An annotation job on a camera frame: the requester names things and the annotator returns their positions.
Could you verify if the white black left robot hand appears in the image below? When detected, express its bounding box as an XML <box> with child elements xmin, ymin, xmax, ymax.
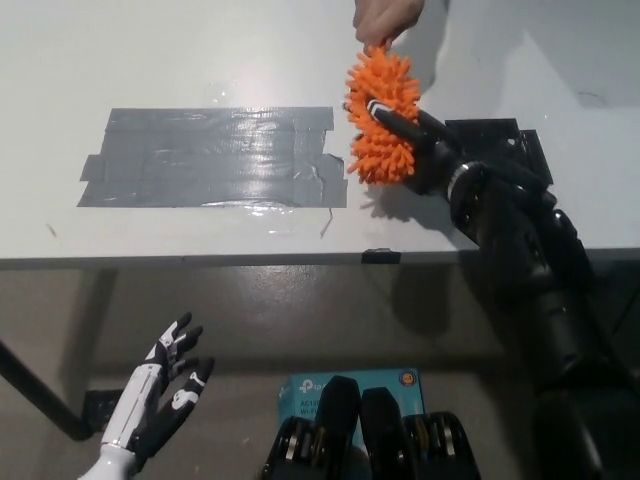
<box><xmin>99</xmin><ymin>312</ymin><xmax>216</xmax><ymax>459</ymax></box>

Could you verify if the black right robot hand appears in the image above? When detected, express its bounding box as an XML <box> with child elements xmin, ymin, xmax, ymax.
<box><xmin>367</xmin><ymin>98</ymin><xmax>475</xmax><ymax>199</ymax></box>

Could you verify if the bare person hand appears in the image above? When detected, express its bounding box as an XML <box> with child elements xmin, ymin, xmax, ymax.
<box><xmin>351</xmin><ymin>0</ymin><xmax>427</xmax><ymax>48</ymax></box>

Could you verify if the orange microfiber duster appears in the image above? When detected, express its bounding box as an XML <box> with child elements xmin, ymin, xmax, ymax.
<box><xmin>345</xmin><ymin>42</ymin><xmax>422</xmax><ymax>188</ymax></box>

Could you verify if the black table foot plate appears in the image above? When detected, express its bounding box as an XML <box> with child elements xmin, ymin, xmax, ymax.
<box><xmin>83</xmin><ymin>389</ymin><xmax>124</xmax><ymax>427</ymax></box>

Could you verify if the black tape patch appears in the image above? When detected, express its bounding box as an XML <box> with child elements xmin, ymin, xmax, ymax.
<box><xmin>443</xmin><ymin>118</ymin><xmax>556</xmax><ymax>187</ymax></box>

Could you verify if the black table leg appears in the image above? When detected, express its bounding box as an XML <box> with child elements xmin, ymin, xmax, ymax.
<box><xmin>0</xmin><ymin>338</ymin><xmax>92</xmax><ymax>442</ymax></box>

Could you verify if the teal router box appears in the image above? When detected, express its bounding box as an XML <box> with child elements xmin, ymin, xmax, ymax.
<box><xmin>276</xmin><ymin>368</ymin><xmax>427</xmax><ymax>417</ymax></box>

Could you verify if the grey duct tape patch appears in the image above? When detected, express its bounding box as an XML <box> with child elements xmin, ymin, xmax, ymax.
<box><xmin>76</xmin><ymin>106</ymin><xmax>349</xmax><ymax>209</ymax></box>

